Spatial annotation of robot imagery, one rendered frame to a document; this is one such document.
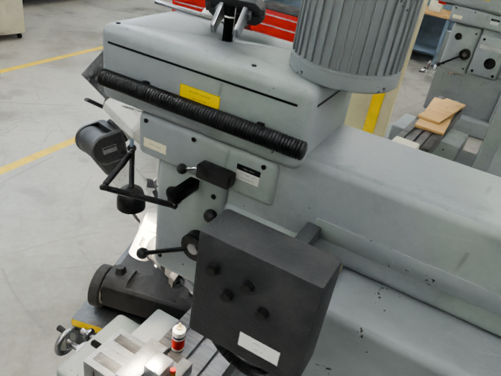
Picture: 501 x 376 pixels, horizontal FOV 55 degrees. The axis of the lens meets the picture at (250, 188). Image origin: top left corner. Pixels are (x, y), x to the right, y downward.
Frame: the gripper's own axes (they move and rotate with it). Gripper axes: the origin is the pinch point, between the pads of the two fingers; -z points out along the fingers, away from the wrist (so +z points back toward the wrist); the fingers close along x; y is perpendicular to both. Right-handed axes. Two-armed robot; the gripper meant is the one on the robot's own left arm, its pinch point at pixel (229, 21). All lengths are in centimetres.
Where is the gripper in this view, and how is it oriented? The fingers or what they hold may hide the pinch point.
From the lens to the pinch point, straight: 100.4
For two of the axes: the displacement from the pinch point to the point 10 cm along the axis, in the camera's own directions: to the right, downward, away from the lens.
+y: -0.1, -4.9, -8.7
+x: -9.5, -2.6, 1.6
